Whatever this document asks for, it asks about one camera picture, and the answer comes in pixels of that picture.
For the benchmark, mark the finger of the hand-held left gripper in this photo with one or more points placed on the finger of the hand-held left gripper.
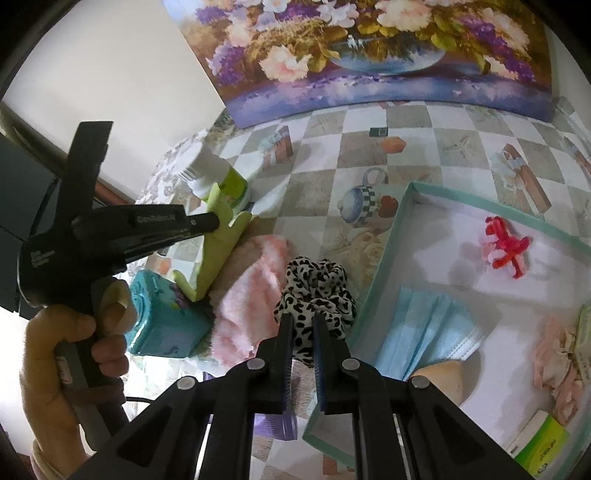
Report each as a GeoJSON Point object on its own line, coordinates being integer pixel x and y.
{"type": "Point", "coordinates": [87, 157]}
{"type": "Point", "coordinates": [157, 221]}

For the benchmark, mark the shallow teal cardboard box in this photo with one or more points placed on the shallow teal cardboard box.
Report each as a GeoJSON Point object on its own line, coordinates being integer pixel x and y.
{"type": "Point", "coordinates": [438, 221]}

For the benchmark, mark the person's left forearm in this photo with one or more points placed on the person's left forearm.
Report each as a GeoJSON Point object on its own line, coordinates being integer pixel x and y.
{"type": "Point", "coordinates": [39, 470]}

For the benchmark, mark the dark cabinet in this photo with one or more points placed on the dark cabinet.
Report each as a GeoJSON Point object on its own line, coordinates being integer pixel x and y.
{"type": "Point", "coordinates": [23, 194]}

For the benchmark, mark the white bottle with green label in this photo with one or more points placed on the white bottle with green label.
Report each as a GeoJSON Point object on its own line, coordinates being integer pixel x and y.
{"type": "Point", "coordinates": [221, 175]}

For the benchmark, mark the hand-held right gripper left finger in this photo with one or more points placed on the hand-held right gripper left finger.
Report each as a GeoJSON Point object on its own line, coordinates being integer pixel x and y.
{"type": "Point", "coordinates": [287, 350]}

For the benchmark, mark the pink scrunchie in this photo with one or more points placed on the pink scrunchie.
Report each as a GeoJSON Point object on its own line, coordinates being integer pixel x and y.
{"type": "Point", "coordinates": [554, 369]}

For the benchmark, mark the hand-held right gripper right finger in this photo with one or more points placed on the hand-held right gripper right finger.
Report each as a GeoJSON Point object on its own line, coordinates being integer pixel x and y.
{"type": "Point", "coordinates": [318, 355]}

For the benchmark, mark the person's left hand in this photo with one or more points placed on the person's left hand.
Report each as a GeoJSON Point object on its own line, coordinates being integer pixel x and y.
{"type": "Point", "coordinates": [46, 378]}

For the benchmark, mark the blue face mask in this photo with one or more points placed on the blue face mask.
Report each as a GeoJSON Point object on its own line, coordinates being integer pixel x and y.
{"type": "Point", "coordinates": [420, 332]}

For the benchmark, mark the leopard print scrunchie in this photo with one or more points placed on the leopard print scrunchie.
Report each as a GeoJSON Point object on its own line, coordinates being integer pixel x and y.
{"type": "Point", "coordinates": [318, 286]}

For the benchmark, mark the light green packet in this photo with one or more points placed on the light green packet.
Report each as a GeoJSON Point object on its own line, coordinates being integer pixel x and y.
{"type": "Point", "coordinates": [217, 249]}

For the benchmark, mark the pink fluffy cloth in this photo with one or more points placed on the pink fluffy cloth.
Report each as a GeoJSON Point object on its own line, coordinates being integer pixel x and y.
{"type": "Point", "coordinates": [244, 300]}

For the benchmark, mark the flower painting canvas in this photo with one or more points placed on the flower painting canvas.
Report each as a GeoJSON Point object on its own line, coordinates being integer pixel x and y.
{"type": "Point", "coordinates": [369, 46]}

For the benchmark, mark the teal plastic case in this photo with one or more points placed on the teal plastic case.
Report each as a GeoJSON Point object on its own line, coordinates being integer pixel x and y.
{"type": "Point", "coordinates": [161, 318]}

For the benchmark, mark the brown wooden frame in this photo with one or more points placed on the brown wooden frame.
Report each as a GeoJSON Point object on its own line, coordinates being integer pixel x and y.
{"type": "Point", "coordinates": [111, 191]}

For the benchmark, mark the green and white carton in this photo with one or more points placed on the green and white carton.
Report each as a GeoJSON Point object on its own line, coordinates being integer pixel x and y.
{"type": "Point", "coordinates": [540, 445]}

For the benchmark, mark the purple tissue packet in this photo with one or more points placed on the purple tissue packet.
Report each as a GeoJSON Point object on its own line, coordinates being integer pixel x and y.
{"type": "Point", "coordinates": [277, 427]}

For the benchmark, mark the beige makeup sponge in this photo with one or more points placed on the beige makeup sponge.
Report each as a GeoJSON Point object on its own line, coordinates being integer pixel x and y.
{"type": "Point", "coordinates": [443, 378]}

